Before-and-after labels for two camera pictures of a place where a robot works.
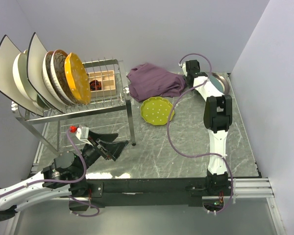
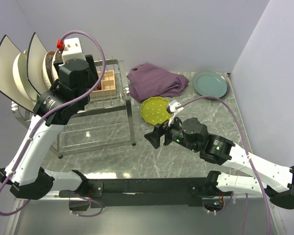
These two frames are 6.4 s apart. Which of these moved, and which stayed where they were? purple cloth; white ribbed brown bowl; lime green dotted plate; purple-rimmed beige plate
Moved: purple-rimmed beige plate
Stayed: purple cloth; lime green dotted plate; white ribbed brown bowl
